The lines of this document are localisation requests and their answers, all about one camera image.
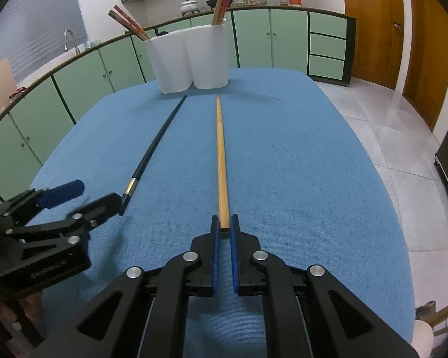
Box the black chopstick silver band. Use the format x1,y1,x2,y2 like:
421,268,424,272
119,95,188,216

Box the plain bamboo chopstick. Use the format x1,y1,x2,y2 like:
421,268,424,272
216,95,231,231

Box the bamboo chopstick orange band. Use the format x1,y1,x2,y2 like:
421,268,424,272
109,5,150,41

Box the bamboo chopstick red band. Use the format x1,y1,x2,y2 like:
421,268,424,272
108,10,149,41

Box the green lower kitchen cabinets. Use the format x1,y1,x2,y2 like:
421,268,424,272
0,7,357,203

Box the blue table mat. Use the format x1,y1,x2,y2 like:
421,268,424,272
34,69,415,357

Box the chrome sink faucet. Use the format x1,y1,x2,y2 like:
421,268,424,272
64,29,81,55

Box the grey window blind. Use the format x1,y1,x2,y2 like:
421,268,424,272
0,0,88,81

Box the white double utensil holder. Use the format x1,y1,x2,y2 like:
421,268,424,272
144,24,229,94

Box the white cooking pot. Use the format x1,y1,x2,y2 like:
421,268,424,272
179,0,200,17

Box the black wok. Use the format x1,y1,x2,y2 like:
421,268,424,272
206,0,218,10

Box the wooden door with handle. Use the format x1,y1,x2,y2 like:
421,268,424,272
345,0,404,89

